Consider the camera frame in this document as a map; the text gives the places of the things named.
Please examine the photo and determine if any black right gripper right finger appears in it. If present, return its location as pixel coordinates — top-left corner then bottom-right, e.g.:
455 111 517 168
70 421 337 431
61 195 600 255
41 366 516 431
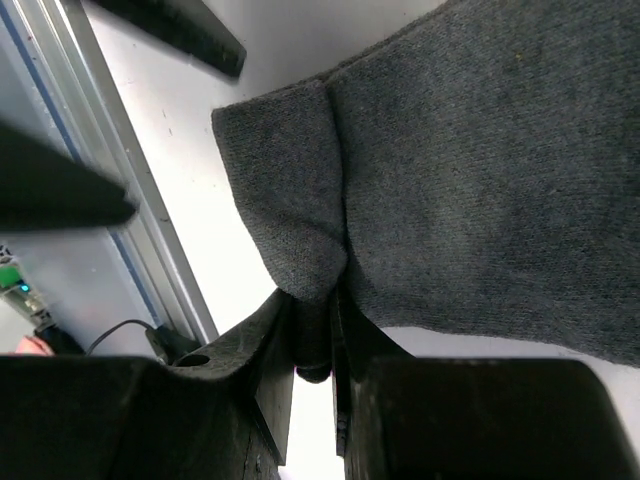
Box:
330 288 639 479

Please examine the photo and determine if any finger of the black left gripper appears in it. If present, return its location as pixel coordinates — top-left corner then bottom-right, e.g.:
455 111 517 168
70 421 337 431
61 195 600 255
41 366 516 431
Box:
1 123 138 233
95 0 246 78

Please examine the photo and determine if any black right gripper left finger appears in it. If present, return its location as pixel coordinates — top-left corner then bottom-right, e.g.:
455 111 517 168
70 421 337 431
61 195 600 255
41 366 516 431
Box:
1 291 294 479

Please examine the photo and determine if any grey sock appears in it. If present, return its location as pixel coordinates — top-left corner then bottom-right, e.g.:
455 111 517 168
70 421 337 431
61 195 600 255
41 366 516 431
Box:
212 1 639 383

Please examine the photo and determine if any person's hand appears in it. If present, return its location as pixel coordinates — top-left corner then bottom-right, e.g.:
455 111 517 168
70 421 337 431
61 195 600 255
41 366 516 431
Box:
14 336 55 356

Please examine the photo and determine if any green circuit board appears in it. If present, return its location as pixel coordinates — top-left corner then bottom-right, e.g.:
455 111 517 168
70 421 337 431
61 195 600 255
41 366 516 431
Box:
0 264 31 294

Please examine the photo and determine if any black cable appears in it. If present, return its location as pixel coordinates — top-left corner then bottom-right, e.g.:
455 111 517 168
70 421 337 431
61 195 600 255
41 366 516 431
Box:
84 318 201 366

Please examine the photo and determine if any aluminium frame rail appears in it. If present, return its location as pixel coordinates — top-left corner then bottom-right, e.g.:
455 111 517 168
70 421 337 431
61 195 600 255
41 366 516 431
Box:
1 1 218 354

